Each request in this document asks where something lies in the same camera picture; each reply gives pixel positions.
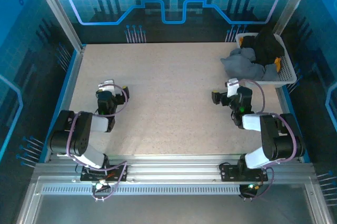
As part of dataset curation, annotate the grey t-shirt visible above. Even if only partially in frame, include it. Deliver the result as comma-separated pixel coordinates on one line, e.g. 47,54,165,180
220,47,277,82

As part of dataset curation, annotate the white perforated plastic basket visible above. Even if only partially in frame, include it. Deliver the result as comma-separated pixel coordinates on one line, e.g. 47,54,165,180
235,32,298,88

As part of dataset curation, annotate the black t-shirt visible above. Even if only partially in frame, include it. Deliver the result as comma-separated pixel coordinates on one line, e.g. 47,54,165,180
239,25,288,67

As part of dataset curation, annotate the purple left wrist cable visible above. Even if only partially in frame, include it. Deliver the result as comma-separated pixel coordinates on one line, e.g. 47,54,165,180
101,84,129,117

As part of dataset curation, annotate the purple wrist cable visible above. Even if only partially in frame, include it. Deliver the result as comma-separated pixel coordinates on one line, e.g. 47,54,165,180
243,78,266,116
101,84,129,117

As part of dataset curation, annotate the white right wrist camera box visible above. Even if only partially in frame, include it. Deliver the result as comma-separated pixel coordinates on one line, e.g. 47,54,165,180
225,77,241,97

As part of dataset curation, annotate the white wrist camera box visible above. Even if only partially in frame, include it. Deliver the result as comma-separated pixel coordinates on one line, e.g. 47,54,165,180
98,79,116,95
225,77,241,97

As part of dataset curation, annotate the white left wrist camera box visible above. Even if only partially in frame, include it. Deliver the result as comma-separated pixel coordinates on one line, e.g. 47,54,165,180
98,79,116,95

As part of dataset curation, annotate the purple right wrist cable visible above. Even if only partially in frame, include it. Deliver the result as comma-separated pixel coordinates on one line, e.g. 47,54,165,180
243,78,266,116

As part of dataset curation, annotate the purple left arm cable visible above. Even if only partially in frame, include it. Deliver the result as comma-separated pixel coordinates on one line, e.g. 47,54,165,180
66,111,85,160

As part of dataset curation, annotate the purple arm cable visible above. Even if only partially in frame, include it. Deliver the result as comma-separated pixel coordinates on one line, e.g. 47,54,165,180
66,111,85,160
271,113,298,162

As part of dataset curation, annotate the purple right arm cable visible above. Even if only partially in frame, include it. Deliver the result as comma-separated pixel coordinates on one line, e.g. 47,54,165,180
271,113,298,162

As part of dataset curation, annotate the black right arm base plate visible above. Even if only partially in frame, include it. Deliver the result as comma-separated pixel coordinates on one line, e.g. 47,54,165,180
219,161,269,182

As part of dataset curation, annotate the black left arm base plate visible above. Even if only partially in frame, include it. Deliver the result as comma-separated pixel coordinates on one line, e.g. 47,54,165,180
80,161,129,182

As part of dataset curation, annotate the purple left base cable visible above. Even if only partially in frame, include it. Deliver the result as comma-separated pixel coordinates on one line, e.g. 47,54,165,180
91,161,128,201

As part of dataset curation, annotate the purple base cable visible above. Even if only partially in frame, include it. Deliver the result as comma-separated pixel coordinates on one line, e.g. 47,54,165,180
91,161,128,201
243,166,275,200

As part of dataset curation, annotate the aluminium mounting rail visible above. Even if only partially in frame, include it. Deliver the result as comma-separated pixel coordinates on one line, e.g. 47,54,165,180
34,155,316,183

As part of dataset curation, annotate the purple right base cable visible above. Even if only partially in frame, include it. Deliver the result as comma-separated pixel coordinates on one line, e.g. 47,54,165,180
243,166,275,200

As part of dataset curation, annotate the slotted grey cable duct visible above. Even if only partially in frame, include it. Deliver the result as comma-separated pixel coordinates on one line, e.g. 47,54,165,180
39,185,309,196

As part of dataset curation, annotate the aluminium frame post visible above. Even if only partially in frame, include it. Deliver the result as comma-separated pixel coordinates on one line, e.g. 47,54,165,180
29,0,86,53
273,0,318,37

